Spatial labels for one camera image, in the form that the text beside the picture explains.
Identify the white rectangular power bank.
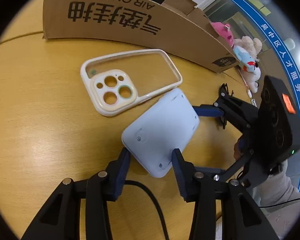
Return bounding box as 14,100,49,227
121,88,200,178

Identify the white clear phone case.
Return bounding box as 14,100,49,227
80,49,183,117

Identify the white sleeved forearm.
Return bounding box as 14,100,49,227
254,161,300,239

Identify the blue elephant plush toy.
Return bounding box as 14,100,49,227
233,45,256,73

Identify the beige teddy bear plush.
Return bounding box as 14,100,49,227
233,36,262,93

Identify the pink plush toy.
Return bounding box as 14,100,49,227
210,22,235,48

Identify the brown cardboard box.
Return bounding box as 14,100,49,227
43,0,238,73

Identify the black cable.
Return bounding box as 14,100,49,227
124,179,170,240

